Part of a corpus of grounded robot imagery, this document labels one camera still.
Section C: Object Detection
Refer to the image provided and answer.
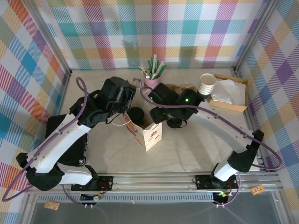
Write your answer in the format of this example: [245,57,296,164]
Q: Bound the stack of paper cups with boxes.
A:
[198,73,217,101]

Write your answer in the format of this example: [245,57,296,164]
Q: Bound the striped paper straw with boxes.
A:
[139,65,150,79]

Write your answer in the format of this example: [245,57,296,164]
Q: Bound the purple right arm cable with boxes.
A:
[140,87,285,207]

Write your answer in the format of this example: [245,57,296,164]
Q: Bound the pink straw holder cup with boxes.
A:
[142,76,162,89]

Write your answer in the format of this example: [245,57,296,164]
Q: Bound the wooden napkin tray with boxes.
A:
[208,73,249,113]

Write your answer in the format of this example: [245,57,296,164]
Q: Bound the green paper-wrapped straw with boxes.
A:
[146,59,156,77]
[155,61,168,77]

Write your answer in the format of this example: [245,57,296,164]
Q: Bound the aluminium mounting rail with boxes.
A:
[24,172,285,194]

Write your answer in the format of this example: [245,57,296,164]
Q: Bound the white paper napkins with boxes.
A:
[211,79,246,105]

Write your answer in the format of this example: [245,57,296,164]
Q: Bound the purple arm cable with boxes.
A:
[140,87,285,207]
[2,77,89,207]

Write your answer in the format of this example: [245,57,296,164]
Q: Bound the white printed paper bag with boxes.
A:
[106,111,163,152]

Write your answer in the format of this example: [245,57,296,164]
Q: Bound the black hard case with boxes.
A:
[45,114,89,168]

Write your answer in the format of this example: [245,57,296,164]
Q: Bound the grey slotted cable duct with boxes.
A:
[36,195,217,203]

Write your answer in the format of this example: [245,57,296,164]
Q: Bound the aluminium frame post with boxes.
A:
[22,0,72,77]
[233,0,281,76]

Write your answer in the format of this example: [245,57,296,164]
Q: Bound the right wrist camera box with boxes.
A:
[149,83,179,105]

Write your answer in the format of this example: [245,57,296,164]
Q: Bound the small connector board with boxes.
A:
[214,190,232,203]
[80,192,103,203]

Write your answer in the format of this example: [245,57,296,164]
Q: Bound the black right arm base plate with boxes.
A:
[195,174,239,190]

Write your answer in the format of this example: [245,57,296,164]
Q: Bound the stack of black lids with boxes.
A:
[168,118,187,129]

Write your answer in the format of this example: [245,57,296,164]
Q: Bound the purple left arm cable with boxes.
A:
[2,77,89,207]

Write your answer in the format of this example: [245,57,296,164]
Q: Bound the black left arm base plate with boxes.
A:
[71,175,114,192]

